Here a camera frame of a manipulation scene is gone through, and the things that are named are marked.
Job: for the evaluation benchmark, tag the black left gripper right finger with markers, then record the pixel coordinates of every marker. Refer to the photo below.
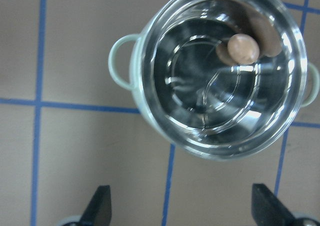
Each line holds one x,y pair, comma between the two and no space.
267,209

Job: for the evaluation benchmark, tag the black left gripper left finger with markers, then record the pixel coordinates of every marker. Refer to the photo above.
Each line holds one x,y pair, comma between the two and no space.
99,210

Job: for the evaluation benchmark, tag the pale green cooking pot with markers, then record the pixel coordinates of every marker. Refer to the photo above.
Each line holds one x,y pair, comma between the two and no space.
188,88

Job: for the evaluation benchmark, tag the brown egg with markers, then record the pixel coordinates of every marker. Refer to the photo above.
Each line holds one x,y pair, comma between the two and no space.
243,49

